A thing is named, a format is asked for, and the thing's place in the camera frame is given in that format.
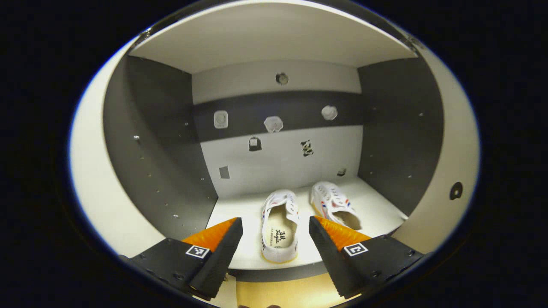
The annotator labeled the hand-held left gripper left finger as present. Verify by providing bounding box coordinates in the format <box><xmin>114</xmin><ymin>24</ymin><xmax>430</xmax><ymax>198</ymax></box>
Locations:
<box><xmin>119</xmin><ymin>217</ymin><xmax>244</xmax><ymax>300</ymax></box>

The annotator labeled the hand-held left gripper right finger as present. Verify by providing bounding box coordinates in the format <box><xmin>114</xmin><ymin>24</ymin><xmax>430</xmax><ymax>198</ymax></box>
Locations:
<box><xmin>309</xmin><ymin>216</ymin><xmax>424</xmax><ymax>299</ymax></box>

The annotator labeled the white canvas shoe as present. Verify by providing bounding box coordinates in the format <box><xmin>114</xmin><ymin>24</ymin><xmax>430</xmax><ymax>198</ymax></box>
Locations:
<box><xmin>310</xmin><ymin>181</ymin><xmax>363</xmax><ymax>231</ymax></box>
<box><xmin>260</xmin><ymin>189</ymin><xmax>300</xmax><ymax>264</ymax></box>

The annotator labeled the white shoe cabinet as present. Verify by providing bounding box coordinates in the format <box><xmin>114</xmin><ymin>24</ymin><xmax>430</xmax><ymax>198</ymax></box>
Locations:
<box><xmin>103</xmin><ymin>0</ymin><xmax>446</xmax><ymax>283</ymax></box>

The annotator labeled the white cabinet door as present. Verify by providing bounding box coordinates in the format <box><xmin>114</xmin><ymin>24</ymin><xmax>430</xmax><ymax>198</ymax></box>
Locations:
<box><xmin>68</xmin><ymin>36</ymin><xmax>165</xmax><ymax>259</ymax></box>
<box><xmin>392</xmin><ymin>47</ymin><xmax>481</xmax><ymax>255</ymax></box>

